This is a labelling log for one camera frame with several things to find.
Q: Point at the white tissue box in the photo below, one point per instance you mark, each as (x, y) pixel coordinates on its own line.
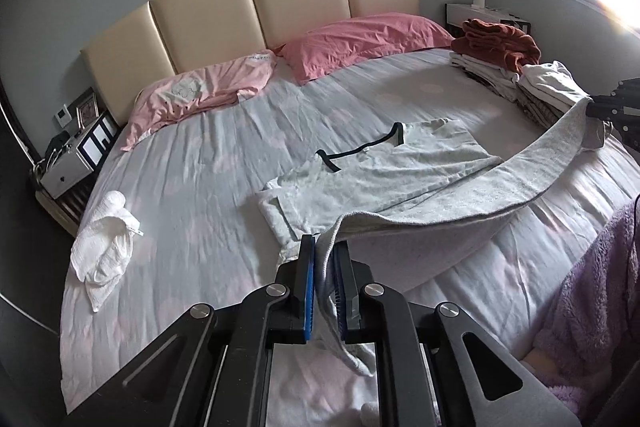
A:
(478, 1)

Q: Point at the white crumpled garment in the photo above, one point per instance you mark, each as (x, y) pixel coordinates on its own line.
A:
(105, 247)

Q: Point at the stack of folded clothes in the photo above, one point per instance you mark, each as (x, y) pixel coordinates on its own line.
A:
(540, 97)

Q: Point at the black white storage box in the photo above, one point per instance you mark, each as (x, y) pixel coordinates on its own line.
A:
(100, 139)

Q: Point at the small photo frame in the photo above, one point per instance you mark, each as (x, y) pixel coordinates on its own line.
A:
(86, 107)

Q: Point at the light pink pillow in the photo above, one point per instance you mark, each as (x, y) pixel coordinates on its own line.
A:
(200, 92)

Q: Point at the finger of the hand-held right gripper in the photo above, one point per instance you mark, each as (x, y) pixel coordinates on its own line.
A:
(612, 108)

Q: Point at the rust red folded garment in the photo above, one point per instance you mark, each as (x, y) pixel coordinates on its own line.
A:
(500, 42)

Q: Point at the dark pink pillow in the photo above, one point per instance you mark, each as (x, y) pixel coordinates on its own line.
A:
(360, 42)

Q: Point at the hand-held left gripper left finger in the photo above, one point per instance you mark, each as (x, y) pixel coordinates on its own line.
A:
(310, 292)

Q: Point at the white nightstand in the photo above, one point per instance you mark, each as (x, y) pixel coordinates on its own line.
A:
(470, 12)

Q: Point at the cream padded headboard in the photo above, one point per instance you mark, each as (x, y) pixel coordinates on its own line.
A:
(210, 17)

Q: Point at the white wall thermostat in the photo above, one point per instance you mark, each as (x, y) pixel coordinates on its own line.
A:
(63, 114)

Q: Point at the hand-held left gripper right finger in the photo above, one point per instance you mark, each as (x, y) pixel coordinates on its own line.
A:
(342, 302)

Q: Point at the bed with grey sheet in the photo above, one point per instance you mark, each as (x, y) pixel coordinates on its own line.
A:
(200, 157)

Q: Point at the grey t-shirt black collar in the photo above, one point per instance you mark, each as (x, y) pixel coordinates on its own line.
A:
(425, 157)

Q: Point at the person's purple fleece clothing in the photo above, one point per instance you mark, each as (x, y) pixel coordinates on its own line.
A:
(600, 297)

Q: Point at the grey safe box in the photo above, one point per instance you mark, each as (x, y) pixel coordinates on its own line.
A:
(65, 174)

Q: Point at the slatted wooden nightstand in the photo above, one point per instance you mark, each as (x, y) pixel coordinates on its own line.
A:
(65, 207)

